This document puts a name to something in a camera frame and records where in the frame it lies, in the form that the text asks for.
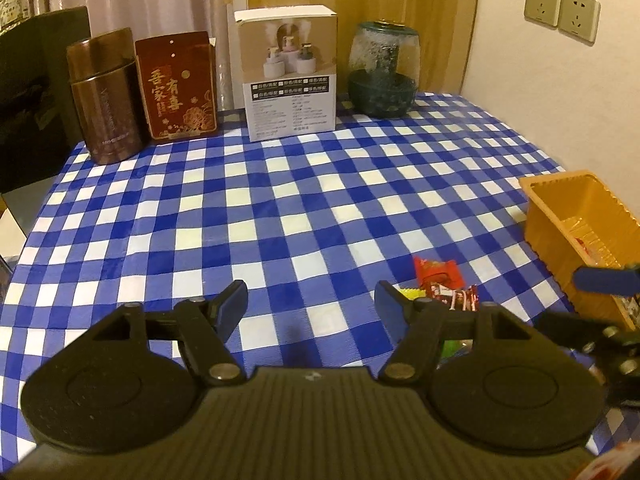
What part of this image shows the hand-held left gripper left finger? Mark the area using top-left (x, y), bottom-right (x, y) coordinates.
top-left (87, 280), bottom-right (249, 387)

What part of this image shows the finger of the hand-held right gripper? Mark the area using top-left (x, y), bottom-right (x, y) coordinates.
top-left (572, 265), bottom-right (640, 297)
top-left (537, 310), bottom-right (640, 358)

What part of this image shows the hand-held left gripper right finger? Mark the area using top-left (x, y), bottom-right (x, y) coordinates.
top-left (375, 280), bottom-right (538, 383)

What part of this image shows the red snack packet pale label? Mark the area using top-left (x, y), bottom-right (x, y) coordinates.
top-left (412, 256), bottom-right (463, 293)

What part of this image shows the orange plastic tray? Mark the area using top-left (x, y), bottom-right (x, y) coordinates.
top-left (518, 170), bottom-right (640, 331)

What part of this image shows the red striped snack packet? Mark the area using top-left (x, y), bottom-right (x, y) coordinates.
top-left (431, 284), bottom-right (480, 312)

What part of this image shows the red white patterned clothing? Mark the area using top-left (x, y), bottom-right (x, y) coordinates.
top-left (575, 441), bottom-right (632, 480)

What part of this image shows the blue white checkered tablecloth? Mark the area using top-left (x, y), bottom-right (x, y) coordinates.
top-left (0, 91), bottom-right (640, 466)

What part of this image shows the white product box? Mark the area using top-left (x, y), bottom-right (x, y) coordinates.
top-left (234, 4), bottom-right (339, 142)

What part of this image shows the red gift box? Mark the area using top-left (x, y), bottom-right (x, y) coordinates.
top-left (135, 31), bottom-right (219, 141)

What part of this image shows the dark green glass jar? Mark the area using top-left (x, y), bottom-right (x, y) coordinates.
top-left (347, 20), bottom-right (420, 118)

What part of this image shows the brown metal thermos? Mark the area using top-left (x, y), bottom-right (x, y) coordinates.
top-left (66, 30), bottom-right (146, 165)

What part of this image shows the black monitor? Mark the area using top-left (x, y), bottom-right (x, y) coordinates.
top-left (0, 6), bottom-right (93, 196)

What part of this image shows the small jar with yellow lid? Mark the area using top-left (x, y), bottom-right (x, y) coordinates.
top-left (0, 0), bottom-right (28, 28)

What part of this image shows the beige wall socket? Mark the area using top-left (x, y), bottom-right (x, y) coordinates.
top-left (557, 0), bottom-right (601, 43)
top-left (523, 0), bottom-right (562, 28)

